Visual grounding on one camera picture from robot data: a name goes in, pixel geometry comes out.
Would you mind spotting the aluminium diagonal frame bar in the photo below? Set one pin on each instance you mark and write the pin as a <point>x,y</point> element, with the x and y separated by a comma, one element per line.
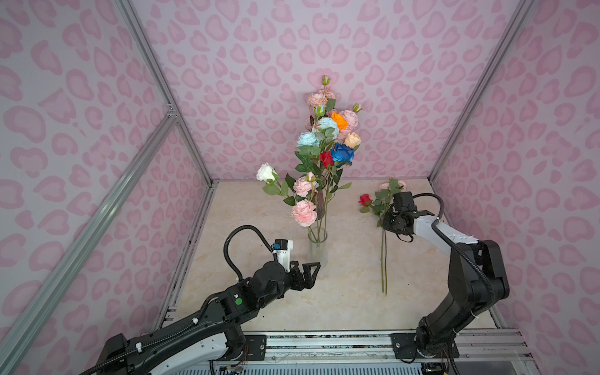
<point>29,325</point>

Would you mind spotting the orange flower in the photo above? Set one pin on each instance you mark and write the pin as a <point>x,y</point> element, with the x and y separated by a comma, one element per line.
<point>340,121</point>

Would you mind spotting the pink peony flower spray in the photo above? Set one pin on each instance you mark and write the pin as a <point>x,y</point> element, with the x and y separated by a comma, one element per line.
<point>351,118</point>

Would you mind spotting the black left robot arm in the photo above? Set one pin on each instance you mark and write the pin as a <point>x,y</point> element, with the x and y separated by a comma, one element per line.
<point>211,333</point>

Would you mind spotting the light blue flower spray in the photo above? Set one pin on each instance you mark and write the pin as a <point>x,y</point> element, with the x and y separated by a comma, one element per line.
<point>321,138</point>

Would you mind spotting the pink rose bud spray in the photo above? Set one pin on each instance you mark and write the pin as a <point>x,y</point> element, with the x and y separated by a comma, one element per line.
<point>323,95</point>

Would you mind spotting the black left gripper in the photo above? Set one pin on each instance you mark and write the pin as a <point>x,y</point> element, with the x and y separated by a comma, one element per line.
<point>309,280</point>

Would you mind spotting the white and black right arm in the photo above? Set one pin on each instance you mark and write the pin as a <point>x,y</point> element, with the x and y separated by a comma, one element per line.
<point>477,277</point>

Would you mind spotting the tall clear ribbed glass vase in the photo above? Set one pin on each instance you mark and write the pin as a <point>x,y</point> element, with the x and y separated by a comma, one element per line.
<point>318,247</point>

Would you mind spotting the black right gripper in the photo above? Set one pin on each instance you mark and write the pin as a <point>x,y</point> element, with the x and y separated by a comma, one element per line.
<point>387,216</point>

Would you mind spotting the aluminium frame post right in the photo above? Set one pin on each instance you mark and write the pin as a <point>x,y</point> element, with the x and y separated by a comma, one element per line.
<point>518,20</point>

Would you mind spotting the peach rose stem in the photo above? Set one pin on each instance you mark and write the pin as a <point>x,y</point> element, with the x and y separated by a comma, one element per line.
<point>353,141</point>

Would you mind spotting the aluminium frame corner post left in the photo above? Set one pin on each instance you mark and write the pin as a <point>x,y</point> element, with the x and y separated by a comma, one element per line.
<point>141,40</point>

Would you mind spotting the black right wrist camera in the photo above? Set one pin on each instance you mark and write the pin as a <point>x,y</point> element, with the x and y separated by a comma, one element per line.
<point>403,202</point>

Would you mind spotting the large pink rose spray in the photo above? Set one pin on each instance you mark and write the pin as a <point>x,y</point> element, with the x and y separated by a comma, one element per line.
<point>383,201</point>

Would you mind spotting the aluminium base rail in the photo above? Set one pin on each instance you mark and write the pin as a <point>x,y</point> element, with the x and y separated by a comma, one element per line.
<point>473,351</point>

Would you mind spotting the red rose stem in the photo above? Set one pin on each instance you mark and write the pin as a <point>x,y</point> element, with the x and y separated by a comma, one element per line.
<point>327,164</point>
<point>366,203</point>

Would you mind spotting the white rose spray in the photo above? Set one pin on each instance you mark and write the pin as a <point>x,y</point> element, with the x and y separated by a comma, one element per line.
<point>275,186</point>

